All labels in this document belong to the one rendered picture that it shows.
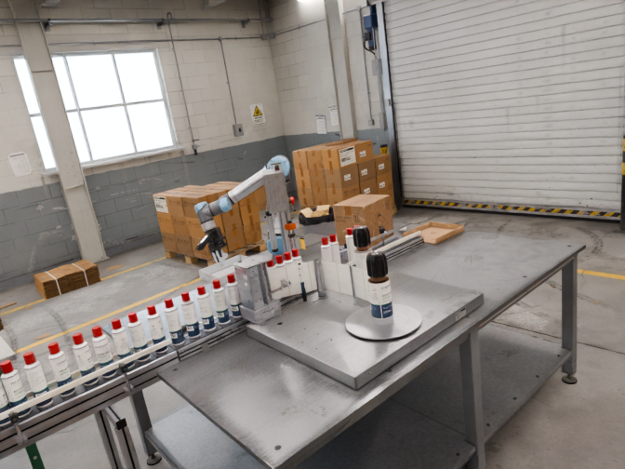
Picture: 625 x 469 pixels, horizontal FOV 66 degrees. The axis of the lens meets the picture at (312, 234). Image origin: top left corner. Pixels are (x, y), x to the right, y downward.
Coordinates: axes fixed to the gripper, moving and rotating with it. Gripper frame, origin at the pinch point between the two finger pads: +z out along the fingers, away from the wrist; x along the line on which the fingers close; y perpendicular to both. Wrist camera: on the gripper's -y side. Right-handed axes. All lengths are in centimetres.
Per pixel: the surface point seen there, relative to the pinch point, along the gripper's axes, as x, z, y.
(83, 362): -38, 12, -91
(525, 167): 17, 35, 454
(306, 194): 248, -34, 315
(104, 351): -40, 12, -84
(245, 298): -52, 16, -26
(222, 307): -43, 16, -33
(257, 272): -61, 7, -22
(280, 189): -58, -24, 10
